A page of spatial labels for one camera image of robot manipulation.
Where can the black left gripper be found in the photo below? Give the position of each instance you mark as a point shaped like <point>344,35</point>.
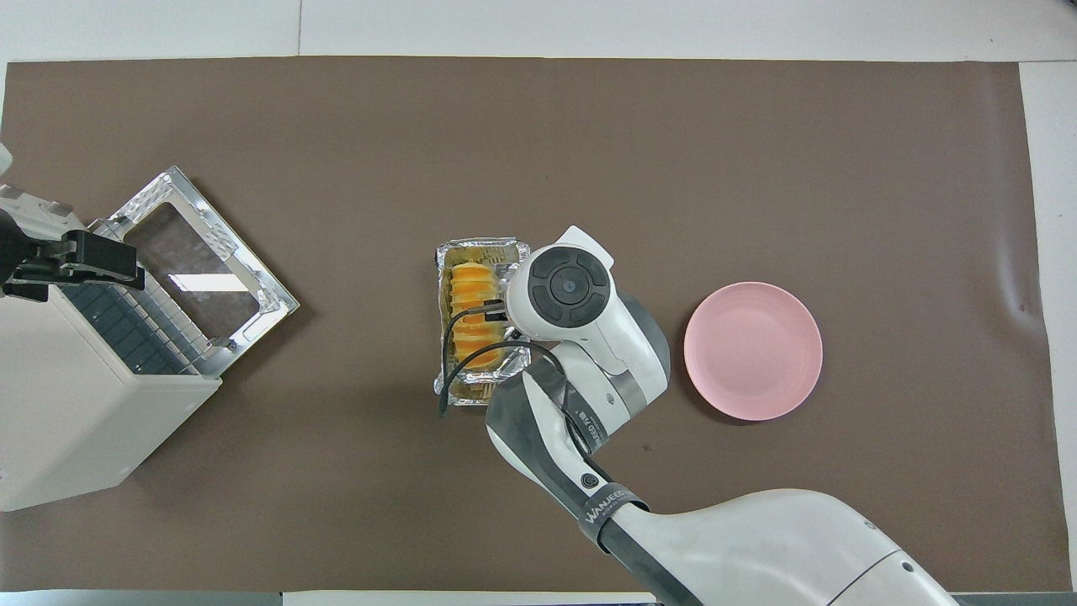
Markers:
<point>21,252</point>

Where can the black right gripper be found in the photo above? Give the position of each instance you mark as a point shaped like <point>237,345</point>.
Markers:
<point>496,313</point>

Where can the pink round plate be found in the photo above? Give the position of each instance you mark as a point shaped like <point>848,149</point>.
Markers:
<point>753,349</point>

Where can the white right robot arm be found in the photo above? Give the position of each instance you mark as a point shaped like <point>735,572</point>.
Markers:
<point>757,547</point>

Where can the brown paper table mat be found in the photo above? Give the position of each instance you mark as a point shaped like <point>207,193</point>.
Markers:
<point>336,126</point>

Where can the aluminium foil tray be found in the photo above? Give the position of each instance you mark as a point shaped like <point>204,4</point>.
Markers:
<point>475,250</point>

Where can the cream white toaster oven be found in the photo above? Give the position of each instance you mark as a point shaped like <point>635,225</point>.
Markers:
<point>76,421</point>

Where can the foil-lined glass oven door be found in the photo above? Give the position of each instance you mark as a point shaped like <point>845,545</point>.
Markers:
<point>202,261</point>

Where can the sliced orange bread loaf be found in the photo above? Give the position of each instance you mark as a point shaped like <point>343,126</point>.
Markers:
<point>473,286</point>

